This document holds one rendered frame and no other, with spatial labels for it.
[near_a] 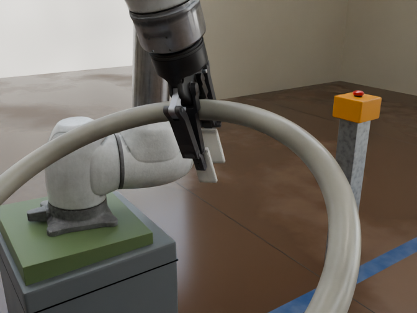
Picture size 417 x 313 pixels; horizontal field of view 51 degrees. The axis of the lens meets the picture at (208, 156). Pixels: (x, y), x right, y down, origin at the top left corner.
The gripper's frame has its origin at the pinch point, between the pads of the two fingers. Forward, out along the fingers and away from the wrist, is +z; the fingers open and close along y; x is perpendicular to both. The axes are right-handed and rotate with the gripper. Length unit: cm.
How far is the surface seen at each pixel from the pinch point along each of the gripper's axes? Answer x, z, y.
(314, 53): -80, 309, -602
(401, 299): 37, 167, -85
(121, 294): -36, 48, 0
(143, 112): -7.3, -10.4, 2.2
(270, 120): 12.6, -10.6, 4.5
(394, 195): 35, 214, -203
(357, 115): 17, 52, -82
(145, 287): -32, 52, -4
